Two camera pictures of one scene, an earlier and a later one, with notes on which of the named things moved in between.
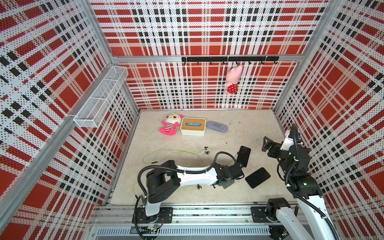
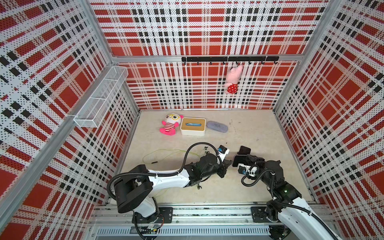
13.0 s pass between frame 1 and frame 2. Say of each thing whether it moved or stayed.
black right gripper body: moved
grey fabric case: stayed
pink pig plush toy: stayed
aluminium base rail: stayed
